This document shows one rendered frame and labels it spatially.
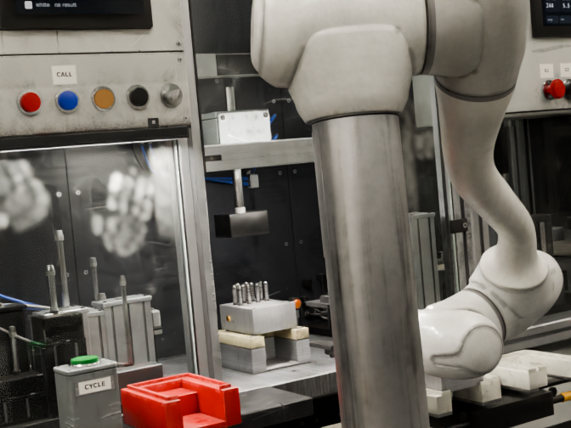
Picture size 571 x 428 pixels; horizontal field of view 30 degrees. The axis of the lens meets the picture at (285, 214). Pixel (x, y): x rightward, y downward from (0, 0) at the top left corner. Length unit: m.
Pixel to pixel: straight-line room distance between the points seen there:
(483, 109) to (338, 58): 0.22
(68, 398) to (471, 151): 0.67
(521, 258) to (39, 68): 0.78
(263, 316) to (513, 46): 0.91
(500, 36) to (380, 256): 0.28
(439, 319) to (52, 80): 0.69
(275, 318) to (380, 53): 0.93
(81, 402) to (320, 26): 0.69
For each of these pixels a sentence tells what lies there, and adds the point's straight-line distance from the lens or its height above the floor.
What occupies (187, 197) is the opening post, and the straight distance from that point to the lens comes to 1.78.
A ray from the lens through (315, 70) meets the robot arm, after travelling 1.18.
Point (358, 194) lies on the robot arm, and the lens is 1.18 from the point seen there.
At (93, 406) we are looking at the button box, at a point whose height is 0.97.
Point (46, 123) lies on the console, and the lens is 1.68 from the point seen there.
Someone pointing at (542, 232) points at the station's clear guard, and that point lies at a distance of 2.32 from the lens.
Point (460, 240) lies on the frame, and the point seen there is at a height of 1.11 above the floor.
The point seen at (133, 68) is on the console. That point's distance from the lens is 1.74.
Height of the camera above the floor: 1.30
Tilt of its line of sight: 3 degrees down
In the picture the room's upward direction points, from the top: 5 degrees counter-clockwise
